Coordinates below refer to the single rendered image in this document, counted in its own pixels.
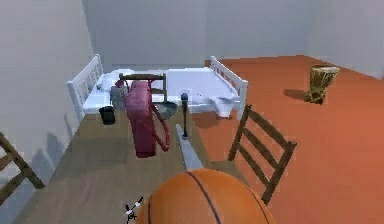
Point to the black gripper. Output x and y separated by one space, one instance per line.
132 217

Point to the orange basketball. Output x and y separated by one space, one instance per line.
206 203

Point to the wooden dining table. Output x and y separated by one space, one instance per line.
96 173

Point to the grey flat slab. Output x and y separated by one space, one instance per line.
189 151

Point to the dark red bag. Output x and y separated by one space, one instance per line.
141 116

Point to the black cup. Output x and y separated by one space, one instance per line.
107 115

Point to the grey bowl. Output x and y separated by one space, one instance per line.
168 109

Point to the black pepper mill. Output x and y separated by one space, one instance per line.
184 115

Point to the grey box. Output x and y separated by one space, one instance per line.
118 98

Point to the brown wooden slatted chair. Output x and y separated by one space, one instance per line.
143 77
263 146
20 166

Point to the small dark red object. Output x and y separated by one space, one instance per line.
119 83

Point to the white pillow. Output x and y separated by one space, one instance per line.
110 80

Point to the white bed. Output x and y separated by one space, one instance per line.
196 83

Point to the brown yellow drum-shaped bin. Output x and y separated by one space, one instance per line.
320 83

